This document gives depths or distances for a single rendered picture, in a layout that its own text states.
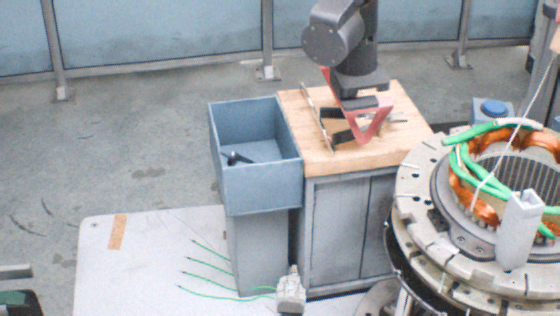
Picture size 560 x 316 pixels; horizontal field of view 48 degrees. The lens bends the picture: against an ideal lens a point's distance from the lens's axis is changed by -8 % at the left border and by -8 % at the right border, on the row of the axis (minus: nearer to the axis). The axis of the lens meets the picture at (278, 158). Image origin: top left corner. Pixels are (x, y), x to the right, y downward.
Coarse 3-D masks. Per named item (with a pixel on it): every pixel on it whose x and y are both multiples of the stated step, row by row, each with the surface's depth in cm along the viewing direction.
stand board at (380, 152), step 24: (288, 96) 102; (312, 96) 102; (384, 96) 103; (408, 96) 103; (288, 120) 97; (312, 120) 97; (336, 120) 97; (360, 120) 97; (408, 120) 97; (312, 144) 92; (384, 144) 92; (408, 144) 92; (312, 168) 90; (336, 168) 90; (360, 168) 91
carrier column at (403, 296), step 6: (402, 288) 85; (402, 294) 85; (402, 300) 86; (408, 300) 85; (402, 306) 86; (408, 306) 86; (414, 306) 87; (396, 312) 88; (402, 312) 87; (408, 312) 87
